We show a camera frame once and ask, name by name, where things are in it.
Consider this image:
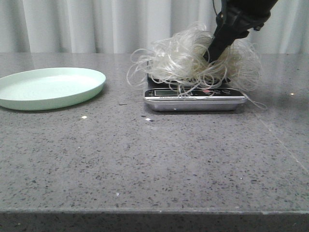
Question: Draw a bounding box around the silver digital kitchen scale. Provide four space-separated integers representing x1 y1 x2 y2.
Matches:
144 74 247 111

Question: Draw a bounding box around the white translucent vermicelli bundle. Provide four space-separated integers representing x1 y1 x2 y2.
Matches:
126 23 261 101

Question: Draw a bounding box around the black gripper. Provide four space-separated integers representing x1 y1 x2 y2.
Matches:
203 0 277 63

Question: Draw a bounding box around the white pleated curtain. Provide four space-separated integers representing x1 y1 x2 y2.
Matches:
0 0 309 54

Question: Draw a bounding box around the pale green round plate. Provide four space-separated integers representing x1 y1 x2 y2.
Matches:
0 67 106 111

